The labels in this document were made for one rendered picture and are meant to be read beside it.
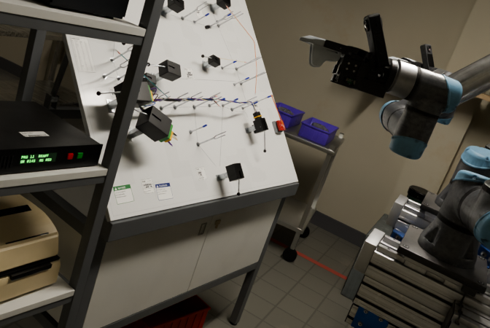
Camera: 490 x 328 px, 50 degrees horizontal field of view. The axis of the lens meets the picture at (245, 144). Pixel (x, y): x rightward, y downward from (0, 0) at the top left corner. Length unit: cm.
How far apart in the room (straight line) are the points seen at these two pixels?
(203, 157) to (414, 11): 266
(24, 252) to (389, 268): 99
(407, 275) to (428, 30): 300
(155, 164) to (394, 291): 88
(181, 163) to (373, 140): 263
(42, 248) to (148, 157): 46
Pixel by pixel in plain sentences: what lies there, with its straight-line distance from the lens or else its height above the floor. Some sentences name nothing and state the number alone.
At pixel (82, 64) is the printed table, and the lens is 177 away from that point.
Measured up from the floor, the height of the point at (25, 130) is 113.
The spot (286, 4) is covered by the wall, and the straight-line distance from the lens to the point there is 456.
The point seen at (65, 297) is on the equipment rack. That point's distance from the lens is 168.
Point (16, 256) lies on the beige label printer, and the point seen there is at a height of 79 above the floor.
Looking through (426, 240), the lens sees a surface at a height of 118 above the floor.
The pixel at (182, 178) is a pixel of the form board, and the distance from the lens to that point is 190.
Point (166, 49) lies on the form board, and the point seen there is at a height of 133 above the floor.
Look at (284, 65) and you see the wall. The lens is 452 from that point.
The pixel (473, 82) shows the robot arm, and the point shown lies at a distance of 134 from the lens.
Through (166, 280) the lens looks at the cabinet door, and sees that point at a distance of 212.
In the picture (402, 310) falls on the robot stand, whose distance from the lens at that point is 152.
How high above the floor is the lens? 162
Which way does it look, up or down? 15 degrees down
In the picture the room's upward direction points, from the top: 19 degrees clockwise
